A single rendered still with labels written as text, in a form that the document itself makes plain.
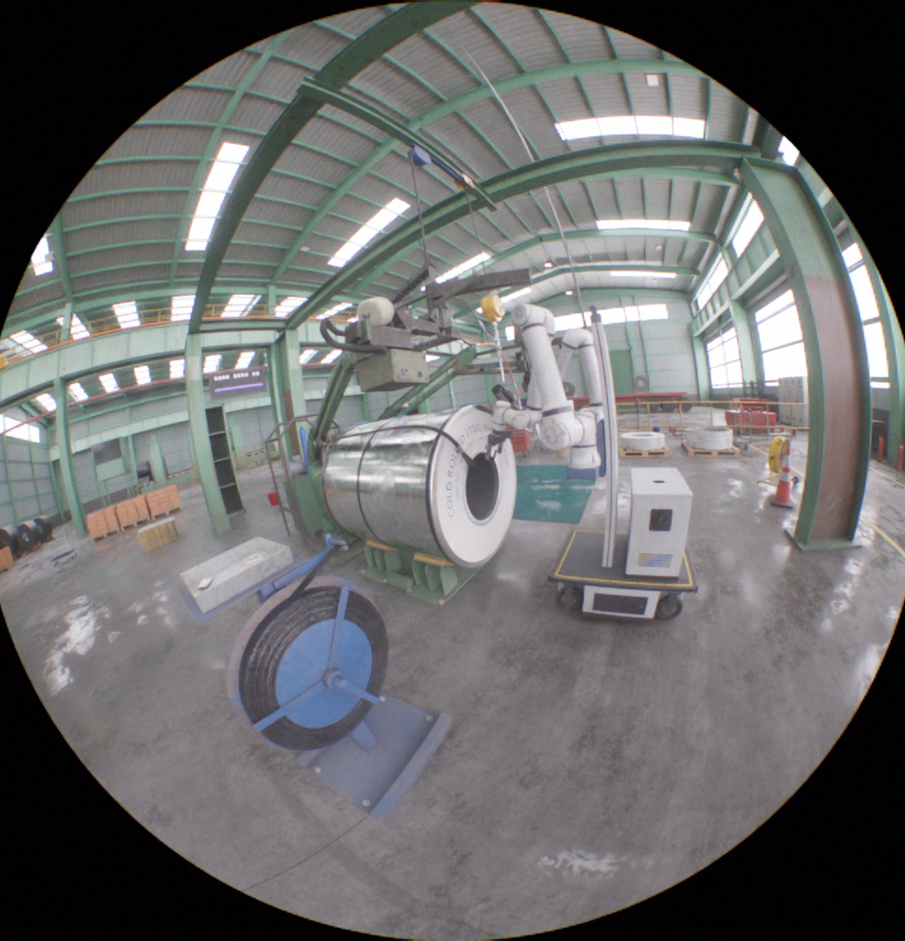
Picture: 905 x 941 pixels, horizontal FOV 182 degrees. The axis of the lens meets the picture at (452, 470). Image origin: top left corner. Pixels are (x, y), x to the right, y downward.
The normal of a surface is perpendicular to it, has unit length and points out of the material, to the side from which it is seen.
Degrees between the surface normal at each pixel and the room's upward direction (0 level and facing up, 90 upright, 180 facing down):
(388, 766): 0
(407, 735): 0
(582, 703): 0
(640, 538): 90
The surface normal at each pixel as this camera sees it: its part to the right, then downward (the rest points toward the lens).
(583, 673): -0.14, -0.97
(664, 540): -0.55, 0.25
